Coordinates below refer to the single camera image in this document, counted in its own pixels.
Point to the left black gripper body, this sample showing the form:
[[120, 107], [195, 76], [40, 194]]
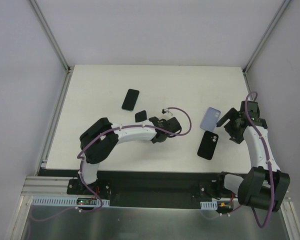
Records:
[[172, 124]]

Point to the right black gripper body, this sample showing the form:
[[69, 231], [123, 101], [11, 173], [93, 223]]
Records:
[[232, 119]]

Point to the lilac phone case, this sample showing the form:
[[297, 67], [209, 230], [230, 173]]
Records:
[[210, 119]]

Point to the black smartphone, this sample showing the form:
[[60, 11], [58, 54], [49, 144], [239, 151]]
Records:
[[130, 99], [141, 116]]

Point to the black phone case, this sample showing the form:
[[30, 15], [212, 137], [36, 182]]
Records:
[[208, 145]]

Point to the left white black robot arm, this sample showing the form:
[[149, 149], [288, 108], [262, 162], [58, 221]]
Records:
[[98, 141]]

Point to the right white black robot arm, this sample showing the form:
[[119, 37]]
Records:
[[265, 185]]

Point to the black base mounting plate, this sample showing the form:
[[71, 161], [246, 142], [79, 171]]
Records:
[[140, 189]]

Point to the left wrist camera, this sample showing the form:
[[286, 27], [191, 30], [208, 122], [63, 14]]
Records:
[[167, 112]]

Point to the right white cable duct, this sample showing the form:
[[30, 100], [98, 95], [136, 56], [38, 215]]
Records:
[[209, 205]]

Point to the white cable duct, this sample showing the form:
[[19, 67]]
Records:
[[209, 205], [64, 201]]

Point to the left aluminium frame post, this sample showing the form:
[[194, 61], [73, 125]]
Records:
[[49, 34]]

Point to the aluminium frame post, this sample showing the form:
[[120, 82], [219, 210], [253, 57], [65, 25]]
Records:
[[266, 35], [49, 34]]

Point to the right aluminium frame post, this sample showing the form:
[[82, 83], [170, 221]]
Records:
[[266, 35]]

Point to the front aluminium rail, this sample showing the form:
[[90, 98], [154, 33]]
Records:
[[45, 186]]

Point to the left white cable duct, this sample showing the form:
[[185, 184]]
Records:
[[64, 201]]

